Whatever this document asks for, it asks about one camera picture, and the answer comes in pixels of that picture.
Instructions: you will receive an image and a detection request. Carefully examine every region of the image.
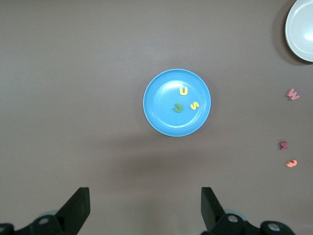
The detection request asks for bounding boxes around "brown table cover sheet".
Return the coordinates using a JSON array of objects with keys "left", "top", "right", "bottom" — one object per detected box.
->
[{"left": 0, "top": 0, "right": 313, "bottom": 235}]

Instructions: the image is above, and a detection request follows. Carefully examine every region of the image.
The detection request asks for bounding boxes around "beige plate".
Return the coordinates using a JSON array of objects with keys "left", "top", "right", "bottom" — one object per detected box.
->
[{"left": 285, "top": 0, "right": 313, "bottom": 62}]

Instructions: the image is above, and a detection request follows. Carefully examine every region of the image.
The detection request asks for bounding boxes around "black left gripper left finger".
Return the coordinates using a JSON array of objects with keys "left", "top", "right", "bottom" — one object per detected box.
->
[{"left": 0, "top": 187, "right": 91, "bottom": 235}]

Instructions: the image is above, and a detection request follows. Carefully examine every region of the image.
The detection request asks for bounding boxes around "blue plate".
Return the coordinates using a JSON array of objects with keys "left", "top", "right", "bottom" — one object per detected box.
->
[{"left": 143, "top": 69, "right": 211, "bottom": 137}]

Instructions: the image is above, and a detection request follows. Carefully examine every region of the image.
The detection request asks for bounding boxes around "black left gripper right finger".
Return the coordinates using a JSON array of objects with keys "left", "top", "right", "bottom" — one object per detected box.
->
[{"left": 201, "top": 187, "right": 294, "bottom": 235}]

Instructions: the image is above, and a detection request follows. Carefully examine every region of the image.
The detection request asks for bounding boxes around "pink letter w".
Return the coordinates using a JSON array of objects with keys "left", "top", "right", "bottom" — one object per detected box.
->
[{"left": 286, "top": 88, "right": 300, "bottom": 101}]

